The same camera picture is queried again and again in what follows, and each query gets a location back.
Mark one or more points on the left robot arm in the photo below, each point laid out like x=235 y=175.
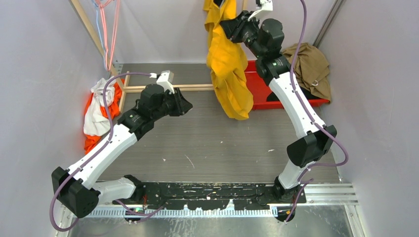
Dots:
x=77 y=187

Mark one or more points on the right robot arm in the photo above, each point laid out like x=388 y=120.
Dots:
x=264 y=40

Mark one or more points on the aluminium rail frame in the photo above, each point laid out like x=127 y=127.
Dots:
x=329 y=210

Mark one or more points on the pink wire hanger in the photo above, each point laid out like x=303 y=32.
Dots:
x=109 y=41

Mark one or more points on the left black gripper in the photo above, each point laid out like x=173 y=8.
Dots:
x=183 y=105

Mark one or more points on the red plastic bin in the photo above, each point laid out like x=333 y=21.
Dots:
x=261 y=92

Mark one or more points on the tan brown garment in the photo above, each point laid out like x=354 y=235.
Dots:
x=311 y=69

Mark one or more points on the blue wire hanger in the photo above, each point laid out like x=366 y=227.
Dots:
x=97 y=22

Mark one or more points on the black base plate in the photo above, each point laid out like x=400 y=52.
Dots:
x=211 y=196

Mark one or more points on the orange cloth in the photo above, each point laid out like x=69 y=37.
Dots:
x=92 y=141

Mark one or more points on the white cloth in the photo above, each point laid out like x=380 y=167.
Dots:
x=95 y=123

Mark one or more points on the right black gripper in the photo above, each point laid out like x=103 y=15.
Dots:
x=232 y=27

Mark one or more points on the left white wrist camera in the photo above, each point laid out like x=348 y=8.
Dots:
x=164 y=79

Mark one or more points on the yellow pleated skirt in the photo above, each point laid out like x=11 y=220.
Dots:
x=227 y=61

